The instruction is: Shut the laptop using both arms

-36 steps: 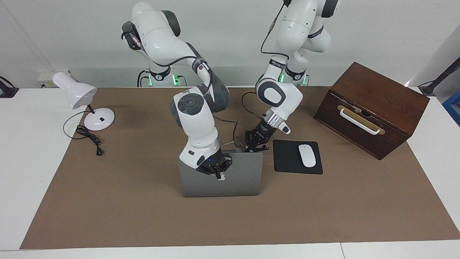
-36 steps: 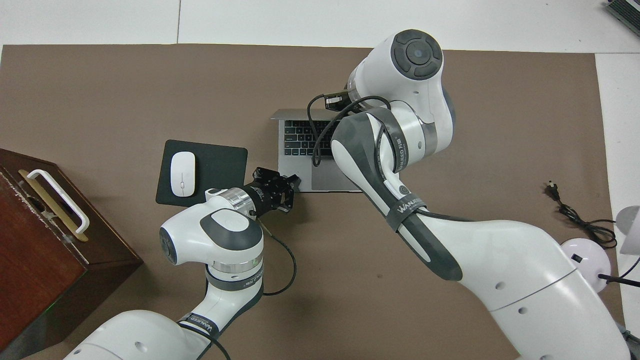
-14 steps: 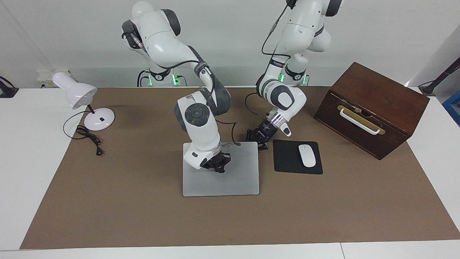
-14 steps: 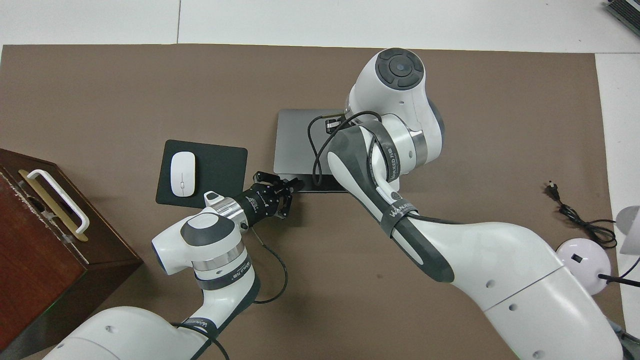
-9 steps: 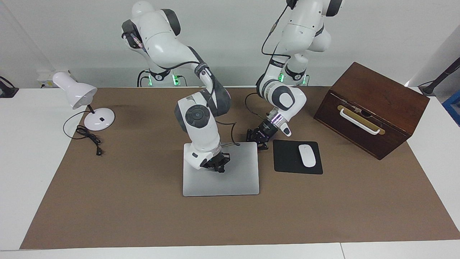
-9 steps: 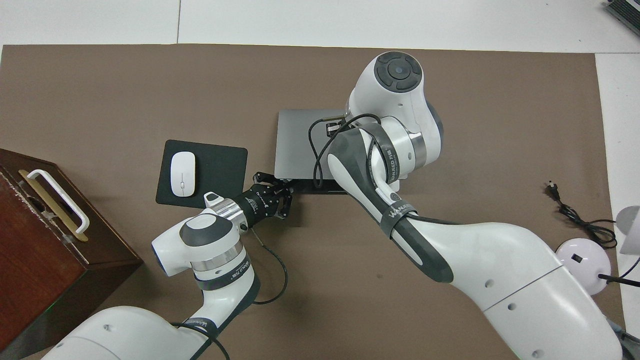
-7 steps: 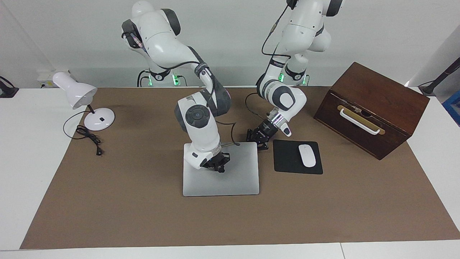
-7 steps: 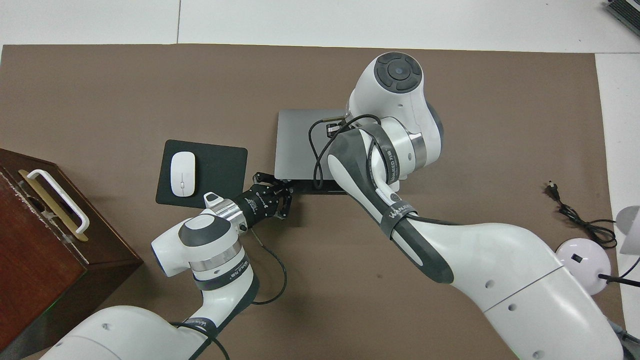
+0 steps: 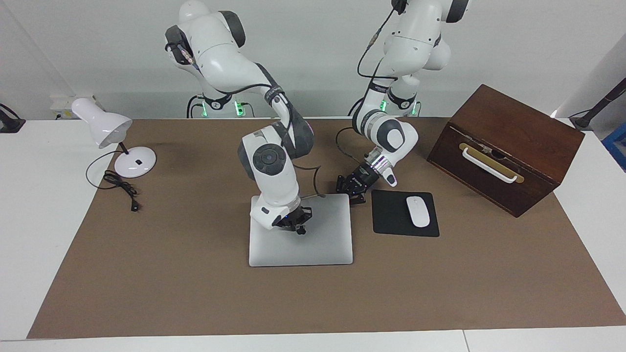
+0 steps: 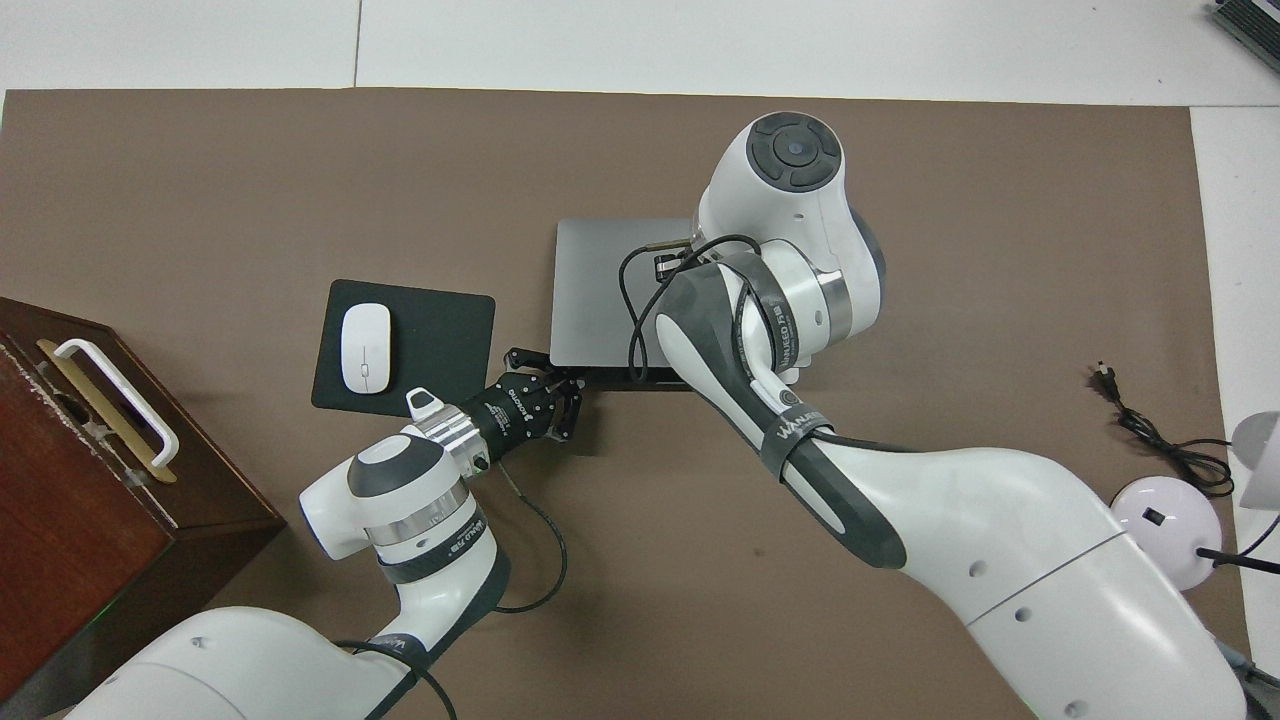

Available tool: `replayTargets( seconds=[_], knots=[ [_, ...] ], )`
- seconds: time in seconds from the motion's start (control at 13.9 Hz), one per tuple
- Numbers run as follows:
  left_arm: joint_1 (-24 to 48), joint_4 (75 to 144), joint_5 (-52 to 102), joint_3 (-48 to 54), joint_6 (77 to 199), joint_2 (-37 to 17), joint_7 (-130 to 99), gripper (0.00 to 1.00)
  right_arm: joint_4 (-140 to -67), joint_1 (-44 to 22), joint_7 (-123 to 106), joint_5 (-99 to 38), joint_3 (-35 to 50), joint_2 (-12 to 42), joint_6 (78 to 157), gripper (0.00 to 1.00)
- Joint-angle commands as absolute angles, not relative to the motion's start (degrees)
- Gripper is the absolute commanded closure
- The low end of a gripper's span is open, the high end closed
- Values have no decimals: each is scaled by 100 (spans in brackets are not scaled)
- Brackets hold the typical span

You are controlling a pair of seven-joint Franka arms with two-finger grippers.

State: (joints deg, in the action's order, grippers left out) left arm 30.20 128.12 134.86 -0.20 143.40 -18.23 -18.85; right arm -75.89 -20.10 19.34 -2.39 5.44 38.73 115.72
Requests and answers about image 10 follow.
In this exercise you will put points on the grey aluminium laptop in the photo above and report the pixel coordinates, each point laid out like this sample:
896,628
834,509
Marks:
590,300

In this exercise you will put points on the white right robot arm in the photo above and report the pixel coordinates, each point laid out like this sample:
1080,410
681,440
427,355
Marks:
1000,540

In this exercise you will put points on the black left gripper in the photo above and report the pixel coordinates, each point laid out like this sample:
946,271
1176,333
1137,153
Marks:
510,420

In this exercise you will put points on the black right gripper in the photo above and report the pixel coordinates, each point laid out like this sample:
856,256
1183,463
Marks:
670,268

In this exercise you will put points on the white desk lamp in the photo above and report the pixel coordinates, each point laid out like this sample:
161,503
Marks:
1170,520

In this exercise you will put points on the white computer mouse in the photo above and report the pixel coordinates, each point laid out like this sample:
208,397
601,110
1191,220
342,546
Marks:
366,350

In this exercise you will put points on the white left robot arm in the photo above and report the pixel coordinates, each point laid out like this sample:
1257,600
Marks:
410,500

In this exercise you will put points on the black mouse pad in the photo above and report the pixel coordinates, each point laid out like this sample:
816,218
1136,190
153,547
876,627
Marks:
440,340

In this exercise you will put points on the grey ribbed device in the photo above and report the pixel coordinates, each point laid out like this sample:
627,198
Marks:
1255,25

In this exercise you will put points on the dark brown wooden box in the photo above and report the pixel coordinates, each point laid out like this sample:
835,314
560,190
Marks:
70,520

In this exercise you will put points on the brown table mat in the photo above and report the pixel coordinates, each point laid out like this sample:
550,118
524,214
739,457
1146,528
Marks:
700,150

